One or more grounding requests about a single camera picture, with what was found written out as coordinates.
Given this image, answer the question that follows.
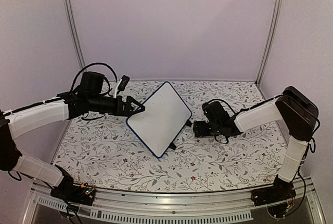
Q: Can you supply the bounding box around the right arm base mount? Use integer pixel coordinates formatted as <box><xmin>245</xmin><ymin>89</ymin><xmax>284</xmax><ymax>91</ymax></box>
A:
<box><xmin>251</xmin><ymin>176</ymin><xmax>296</xmax><ymax>206</ymax></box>

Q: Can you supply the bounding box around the right aluminium corner post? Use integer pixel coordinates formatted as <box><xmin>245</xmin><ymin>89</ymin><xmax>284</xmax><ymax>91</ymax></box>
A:
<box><xmin>255</xmin><ymin>0</ymin><xmax>283</xmax><ymax>87</ymax></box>

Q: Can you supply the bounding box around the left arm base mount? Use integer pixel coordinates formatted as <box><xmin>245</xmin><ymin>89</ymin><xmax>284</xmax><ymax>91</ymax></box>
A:
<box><xmin>50</xmin><ymin>165</ymin><xmax>96</xmax><ymax>206</ymax></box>

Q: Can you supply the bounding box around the wire whiteboard stand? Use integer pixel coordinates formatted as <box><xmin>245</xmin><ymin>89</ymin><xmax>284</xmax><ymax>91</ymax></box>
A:
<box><xmin>169</xmin><ymin>120</ymin><xmax>192</xmax><ymax>150</ymax></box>

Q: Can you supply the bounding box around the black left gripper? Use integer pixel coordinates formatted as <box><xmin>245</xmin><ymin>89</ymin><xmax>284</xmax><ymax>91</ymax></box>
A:
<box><xmin>88</xmin><ymin>94</ymin><xmax>145</xmax><ymax>117</ymax></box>

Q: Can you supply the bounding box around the left aluminium corner post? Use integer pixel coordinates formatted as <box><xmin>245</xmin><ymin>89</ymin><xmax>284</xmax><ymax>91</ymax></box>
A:
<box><xmin>63</xmin><ymin>0</ymin><xmax>86</xmax><ymax>72</ymax></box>

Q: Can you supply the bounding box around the aluminium corner post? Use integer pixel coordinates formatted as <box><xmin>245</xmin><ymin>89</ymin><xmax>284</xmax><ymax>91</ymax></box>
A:
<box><xmin>255</xmin><ymin>0</ymin><xmax>283</xmax><ymax>87</ymax></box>
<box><xmin>63</xmin><ymin>0</ymin><xmax>86</xmax><ymax>72</ymax></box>

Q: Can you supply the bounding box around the floral patterned table mat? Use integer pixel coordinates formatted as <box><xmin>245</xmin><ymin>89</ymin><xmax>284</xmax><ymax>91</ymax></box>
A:
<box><xmin>50</xmin><ymin>80</ymin><xmax>289</xmax><ymax>193</ymax></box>

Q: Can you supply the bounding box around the blue framed whiteboard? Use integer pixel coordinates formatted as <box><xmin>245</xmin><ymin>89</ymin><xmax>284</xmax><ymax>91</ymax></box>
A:
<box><xmin>126</xmin><ymin>81</ymin><xmax>192</xmax><ymax>158</ymax></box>

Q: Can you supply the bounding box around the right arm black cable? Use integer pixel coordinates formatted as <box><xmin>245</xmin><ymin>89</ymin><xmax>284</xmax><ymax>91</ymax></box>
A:
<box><xmin>208</xmin><ymin>98</ymin><xmax>321</xmax><ymax>154</ymax></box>

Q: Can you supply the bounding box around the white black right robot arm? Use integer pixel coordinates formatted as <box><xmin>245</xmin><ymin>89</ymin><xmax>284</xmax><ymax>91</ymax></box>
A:
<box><xmin>193</xmin><ymin>86</ymin><xmax>321</xmax><ymax>201</ymax></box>

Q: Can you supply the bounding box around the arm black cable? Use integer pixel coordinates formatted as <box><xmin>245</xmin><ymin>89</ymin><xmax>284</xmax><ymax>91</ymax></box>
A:
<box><xmin>57</xmin><ymin>62</ymin><xmax>118</xmax><ymax>97</ymax></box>
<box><xmin>208</xmin><ymin>98</ymin><xmax>321</xmax><ymax>154</ymax></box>

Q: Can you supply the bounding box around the aluminium front rail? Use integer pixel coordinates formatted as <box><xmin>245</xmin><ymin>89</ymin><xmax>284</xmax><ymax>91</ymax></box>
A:
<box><xmin>22</xmin><ymin>177</ymin><xmax>328</xmax><ymax>223</ymax></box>

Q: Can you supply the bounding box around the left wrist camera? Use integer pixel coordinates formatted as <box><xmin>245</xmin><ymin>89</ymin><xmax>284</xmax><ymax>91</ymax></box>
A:
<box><xmin>109</xmin><ymin>75</ymin><xmax>130</xmax><ymax>98</ymax></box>

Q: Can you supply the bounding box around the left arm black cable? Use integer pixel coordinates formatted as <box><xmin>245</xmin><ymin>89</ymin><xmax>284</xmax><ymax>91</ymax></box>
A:
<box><xmin>57</xmin><ymin>62</ymin><xmax>118</xmax><ymax>97</ymax></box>

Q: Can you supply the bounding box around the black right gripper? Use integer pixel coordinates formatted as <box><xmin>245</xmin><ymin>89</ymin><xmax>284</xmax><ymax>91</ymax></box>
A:
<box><xmin>193</xmin><ymin>121</ymin><xmax>222</xmax><ymax>138</ymax></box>

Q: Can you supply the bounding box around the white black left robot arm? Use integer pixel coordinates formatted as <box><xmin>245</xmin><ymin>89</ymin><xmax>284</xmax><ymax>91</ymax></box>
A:
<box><xmin>1</xmin><ymin>72</ymin><xmax>145</xmax><ymax>200</ymax></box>

